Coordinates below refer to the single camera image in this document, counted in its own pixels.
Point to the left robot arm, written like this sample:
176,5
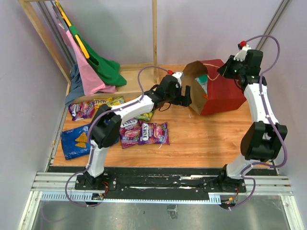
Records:
105,126

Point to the front aluminium rail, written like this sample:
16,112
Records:
265,185

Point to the left aluminium frame post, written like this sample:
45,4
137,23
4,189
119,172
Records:
49,17

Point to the green cloth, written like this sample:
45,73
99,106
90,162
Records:
107,70

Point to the green yellow candy bag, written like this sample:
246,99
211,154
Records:
117,101

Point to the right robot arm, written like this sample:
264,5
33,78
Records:
265,137

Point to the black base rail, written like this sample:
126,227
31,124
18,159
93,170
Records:
163,180

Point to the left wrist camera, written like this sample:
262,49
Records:
179,76

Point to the blue chips bag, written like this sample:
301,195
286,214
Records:
74,142

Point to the right aluminium frame post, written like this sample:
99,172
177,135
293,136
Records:
274,21

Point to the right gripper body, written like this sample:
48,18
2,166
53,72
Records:
237,68

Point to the grey slotted cable duct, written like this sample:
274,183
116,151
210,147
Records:
188,197

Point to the aluminium frame post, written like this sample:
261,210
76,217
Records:
274,21
49,17

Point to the red brown paper bag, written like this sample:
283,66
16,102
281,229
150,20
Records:
223,95

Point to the purple berries candy bag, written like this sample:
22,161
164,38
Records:
129,133

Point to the blue grey cloth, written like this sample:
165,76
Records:
76,86

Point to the green foxs candy bag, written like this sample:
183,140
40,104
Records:
145,116

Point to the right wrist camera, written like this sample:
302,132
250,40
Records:
240,56

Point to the wooden clothes rack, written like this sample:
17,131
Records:
139,77

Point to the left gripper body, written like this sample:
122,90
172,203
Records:
176,97

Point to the teal orange snack bag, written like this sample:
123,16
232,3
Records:
202,80

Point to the pink cloth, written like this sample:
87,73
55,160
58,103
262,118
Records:
90,80

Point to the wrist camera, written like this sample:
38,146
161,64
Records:
179,76
240,56

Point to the yellow hanger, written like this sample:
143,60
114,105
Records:
68,23

